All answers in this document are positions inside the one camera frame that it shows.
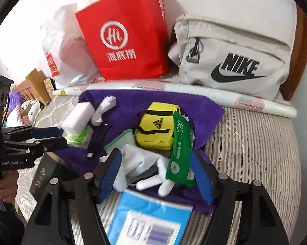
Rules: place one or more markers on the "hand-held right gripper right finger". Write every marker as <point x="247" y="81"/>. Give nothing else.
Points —
<point x="202" y="178"/>

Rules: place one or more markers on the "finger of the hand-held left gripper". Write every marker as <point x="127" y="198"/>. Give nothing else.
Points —
<point x="50" y="145"/>
<point x="46" y="132"/>

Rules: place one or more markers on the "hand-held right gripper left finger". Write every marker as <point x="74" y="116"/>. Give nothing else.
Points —
<point x="110" y="176"/>

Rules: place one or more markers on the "green tissue pack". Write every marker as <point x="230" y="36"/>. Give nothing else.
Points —
<point x="78" y="137"/>

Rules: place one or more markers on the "white glove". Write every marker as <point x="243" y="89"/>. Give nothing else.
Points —
<point x="135" y="158"/>
<point x="106" y="106"/>

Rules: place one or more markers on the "green wet wipe packet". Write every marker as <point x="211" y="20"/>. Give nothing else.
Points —
<point x="180" y="153"/>

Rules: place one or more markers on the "person's left forearm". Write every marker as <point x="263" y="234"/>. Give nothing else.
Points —
<point x="2" y="222"/>

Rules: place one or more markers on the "person's left hand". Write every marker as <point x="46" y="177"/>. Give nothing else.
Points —
<point x="6" y="187"/>

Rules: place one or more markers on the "white plush toy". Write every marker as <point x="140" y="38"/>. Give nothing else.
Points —
<point x="35" y="108"/>
<point x="24" y="107"/>

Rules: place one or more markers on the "dark tea box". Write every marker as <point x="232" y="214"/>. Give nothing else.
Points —
<point x="45" y="176"/>

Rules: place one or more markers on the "white tissue pack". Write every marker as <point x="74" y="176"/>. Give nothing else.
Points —
<point x="78" y="118"/>

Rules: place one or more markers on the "purple plush toy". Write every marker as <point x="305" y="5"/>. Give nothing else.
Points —
<point x="14" y="100"/>

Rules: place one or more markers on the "wooden headboard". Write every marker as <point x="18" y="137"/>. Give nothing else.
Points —
<point x="33" y="86"/>

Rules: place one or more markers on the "brown patterned box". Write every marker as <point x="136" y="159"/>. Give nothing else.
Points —
<point x="49" y="84"/>

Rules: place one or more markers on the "blue tissue pack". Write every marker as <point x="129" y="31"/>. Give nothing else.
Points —
<point x="148" y="222"/>

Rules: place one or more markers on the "white plastic shopping bag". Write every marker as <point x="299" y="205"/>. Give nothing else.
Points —
<point x="64" y="53"/>

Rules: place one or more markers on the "purple towel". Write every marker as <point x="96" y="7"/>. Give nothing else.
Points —
<point x="143" y="97"/>

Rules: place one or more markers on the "rolled printed paper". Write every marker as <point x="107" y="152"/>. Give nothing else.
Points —
<point x="258" y="102"/>

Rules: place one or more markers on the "grey waist bag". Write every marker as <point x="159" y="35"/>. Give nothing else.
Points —
<point x="232" y="61"/>

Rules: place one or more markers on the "red paper shopping bag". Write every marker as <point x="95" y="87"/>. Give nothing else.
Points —
<point x="122" y="38"/>

